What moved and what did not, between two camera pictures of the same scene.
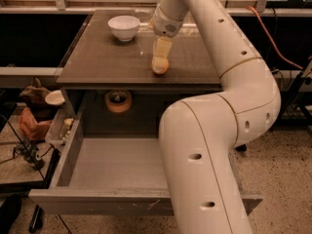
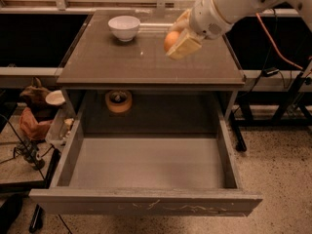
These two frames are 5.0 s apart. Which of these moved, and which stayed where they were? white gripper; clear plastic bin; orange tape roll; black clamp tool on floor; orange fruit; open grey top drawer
Moved: white gripper; orange fruit
Stayed: black clamp tool on floor; clear plastic bin; orange tape roll; open grey top drawer
